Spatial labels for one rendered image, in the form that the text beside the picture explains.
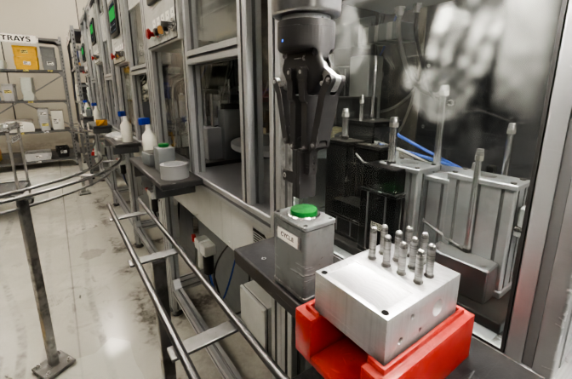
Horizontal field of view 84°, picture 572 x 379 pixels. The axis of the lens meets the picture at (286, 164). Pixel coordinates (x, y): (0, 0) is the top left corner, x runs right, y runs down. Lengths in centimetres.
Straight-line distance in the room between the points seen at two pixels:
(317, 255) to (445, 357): 19
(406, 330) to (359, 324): 4
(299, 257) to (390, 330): 18
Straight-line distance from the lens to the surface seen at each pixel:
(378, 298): 34
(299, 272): 48
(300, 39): 41
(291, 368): 92
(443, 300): 40
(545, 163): 40
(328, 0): 42
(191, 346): 61
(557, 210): 41
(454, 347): 43
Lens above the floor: 121
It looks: 13 degrees down
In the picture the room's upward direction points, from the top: straight up
